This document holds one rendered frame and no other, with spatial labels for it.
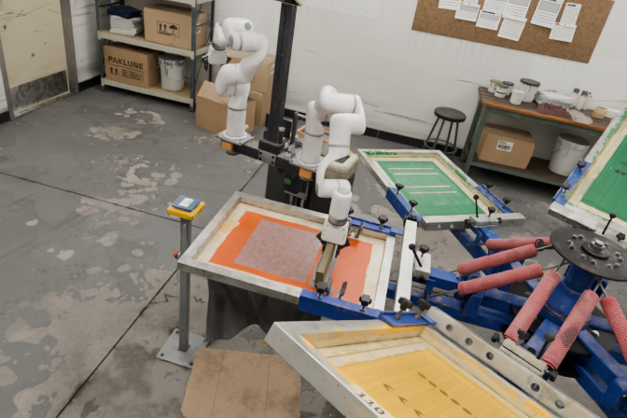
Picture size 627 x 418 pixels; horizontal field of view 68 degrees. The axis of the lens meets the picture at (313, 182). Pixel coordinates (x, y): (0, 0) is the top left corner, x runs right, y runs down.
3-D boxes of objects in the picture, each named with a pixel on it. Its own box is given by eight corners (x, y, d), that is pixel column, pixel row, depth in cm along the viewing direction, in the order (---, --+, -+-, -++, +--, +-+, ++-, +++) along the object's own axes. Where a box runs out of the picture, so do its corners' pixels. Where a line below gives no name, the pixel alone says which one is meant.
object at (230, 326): (206, 342, 202) (210, 267, 182) (210, 337, 206) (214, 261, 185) (308, 374, 196) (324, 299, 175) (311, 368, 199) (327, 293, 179)
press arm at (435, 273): (410, 280, 186) (412, 271, 184) (411, 271, 191) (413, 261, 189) (452, 292, 184) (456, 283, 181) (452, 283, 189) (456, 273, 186)
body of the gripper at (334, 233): (352, 215, 187) (346, 239, 192) (327, 209, 189) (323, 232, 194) (348, 226, 181) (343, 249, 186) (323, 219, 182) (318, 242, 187)
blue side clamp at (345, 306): (297, 309, 170) (299, 295, 167) (300, 299, 175) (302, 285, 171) (377, 333, 166) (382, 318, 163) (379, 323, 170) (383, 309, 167)
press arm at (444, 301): (250, 262, 202) (252, 251, 199) (255, 254, 207) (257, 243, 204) (546, 345, 184) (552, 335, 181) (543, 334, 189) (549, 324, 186)
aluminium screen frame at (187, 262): (176, 269, 178) (176, 261, 176) (235, 197, 228) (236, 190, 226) (380, 328, 166) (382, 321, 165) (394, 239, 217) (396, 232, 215)
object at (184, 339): (155, 357, 254) (151, 210, 207) (175, 328, 273) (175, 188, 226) (192, 369, 251) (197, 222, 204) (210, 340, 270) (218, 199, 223)
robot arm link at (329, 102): (322, 75, 187) (366, 78, 192) (300, 103, 223) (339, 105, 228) (322, 109, 185) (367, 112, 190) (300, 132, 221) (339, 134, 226)
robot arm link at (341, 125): (323, 93, 194) (357, 95, 198) (321, 144, 196) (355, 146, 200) (334, 89, 178) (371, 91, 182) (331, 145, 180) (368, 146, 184)
